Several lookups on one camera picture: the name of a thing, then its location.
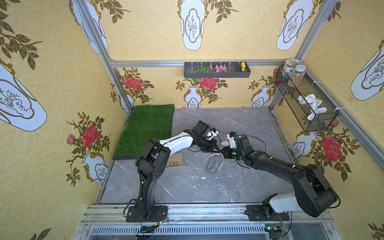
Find white shoelace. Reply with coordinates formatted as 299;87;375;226
204;153;224;174

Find grey canvas sneaker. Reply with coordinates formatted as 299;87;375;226
206;140;230;175

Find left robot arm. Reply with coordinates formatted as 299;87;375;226
123;121;220;223

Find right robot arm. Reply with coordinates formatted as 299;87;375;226
221;132;341;218

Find green artificial grass mat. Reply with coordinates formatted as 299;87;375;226
113;105;175;160

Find green artificial plant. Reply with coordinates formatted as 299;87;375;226
194;66;213;73

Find pink artificial flower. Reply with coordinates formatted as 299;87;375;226
215;65;227;73

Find white plush toy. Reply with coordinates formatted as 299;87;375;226
298;94;328;121

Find yellow artificial flower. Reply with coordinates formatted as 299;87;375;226
241;62;246;72

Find glass jar white lid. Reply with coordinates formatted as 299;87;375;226
288;65;306;88

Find patterned jar behind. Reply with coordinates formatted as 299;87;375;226
283;59;302;79

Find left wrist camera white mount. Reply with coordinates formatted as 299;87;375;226
207;128;219;141

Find grey wall planter shelf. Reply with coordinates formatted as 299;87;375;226
184;61;251;79

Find black wire basket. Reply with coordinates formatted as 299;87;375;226
274;66;339;132

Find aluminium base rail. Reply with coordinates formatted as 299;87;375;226
75;203;343;240

